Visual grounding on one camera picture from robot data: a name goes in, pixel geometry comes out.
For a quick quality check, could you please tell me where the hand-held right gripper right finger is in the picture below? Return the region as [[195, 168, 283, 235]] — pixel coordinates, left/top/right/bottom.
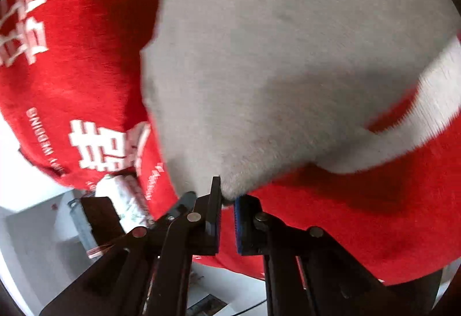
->
[[233, 194, 400, 316]]

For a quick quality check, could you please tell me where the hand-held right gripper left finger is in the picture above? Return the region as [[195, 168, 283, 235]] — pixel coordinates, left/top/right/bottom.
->
[[39, 175, 222, 316]]

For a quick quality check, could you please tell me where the grey sweater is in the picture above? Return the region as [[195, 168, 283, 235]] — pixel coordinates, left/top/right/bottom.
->
[[140, 0, 461, 196]]

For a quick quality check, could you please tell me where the white printed roll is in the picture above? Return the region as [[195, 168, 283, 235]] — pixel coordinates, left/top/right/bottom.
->
[[95, 174, 150, 230]]

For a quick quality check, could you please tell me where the dark brown box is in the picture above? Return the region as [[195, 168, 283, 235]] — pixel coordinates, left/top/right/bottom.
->
[[80, 196, 125, 244]]

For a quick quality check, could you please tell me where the grey blue container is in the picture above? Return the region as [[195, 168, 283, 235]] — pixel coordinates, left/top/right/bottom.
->
[[68, 199, 96, 255]]

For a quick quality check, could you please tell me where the red printed blanket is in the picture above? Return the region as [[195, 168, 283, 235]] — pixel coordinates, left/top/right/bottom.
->
[[0, 0, 461, 286]]

